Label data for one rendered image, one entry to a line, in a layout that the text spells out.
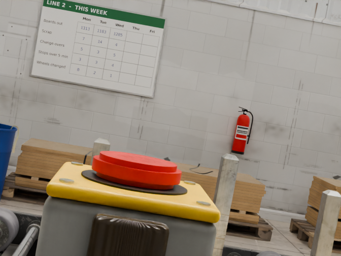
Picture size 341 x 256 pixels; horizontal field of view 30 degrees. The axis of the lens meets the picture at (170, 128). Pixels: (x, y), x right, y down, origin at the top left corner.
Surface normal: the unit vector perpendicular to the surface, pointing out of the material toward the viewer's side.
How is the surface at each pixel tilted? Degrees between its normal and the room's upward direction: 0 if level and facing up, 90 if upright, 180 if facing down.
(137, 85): 90
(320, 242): 90
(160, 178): 90
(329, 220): 90
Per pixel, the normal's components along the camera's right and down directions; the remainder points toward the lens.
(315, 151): 0.07, 0.07
